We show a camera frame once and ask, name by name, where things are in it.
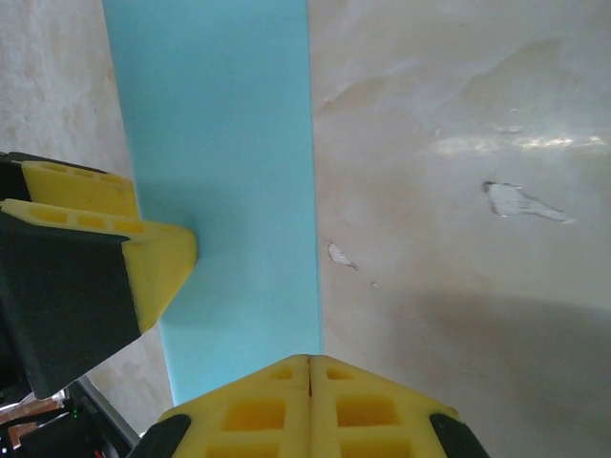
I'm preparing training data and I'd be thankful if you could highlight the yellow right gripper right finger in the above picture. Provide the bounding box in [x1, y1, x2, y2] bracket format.
[309, 354, 494, 458]

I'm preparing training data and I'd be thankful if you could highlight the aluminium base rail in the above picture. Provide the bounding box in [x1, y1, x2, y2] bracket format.
[71, 374, 144, 449]

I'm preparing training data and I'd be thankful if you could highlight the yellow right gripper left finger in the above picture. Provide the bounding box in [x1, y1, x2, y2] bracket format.
[126, 353, 312, 458]

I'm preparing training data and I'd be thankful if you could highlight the light blue cloth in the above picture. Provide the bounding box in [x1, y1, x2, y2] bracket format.
[101, 0, 326, 407]

